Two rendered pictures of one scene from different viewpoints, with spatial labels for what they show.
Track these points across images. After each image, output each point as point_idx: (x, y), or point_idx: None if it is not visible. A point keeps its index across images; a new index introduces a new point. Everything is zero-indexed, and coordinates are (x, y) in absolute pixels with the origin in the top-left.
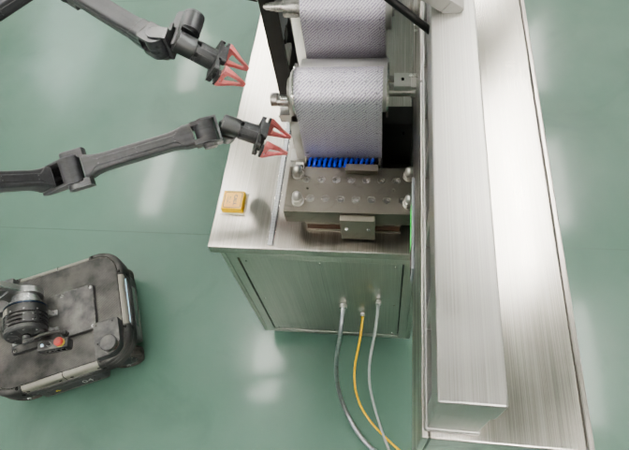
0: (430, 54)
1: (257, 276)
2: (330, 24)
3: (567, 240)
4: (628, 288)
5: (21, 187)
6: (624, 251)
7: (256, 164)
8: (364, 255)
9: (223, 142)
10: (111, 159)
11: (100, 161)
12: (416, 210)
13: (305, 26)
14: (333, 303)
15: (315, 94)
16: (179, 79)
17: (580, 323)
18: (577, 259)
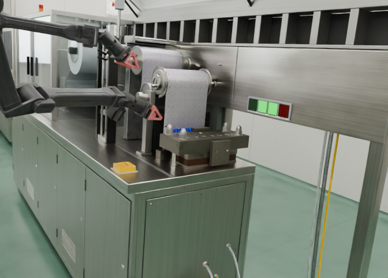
0: None
1: (152, 232)
2: (157, 63)
3: (259, 248)
4: (302, 255)
5: (10, 79)
6: (284, 243)
7: (119, 158)
8: (228, 173)
9: (115, 118)
10: (66, 91)
11: (58, 91)
12: (272, 85)
13: (145, 64)
14: (197, 266)
15: (176, 75)
16: None
17: (302, 275)
18: (271, 252)
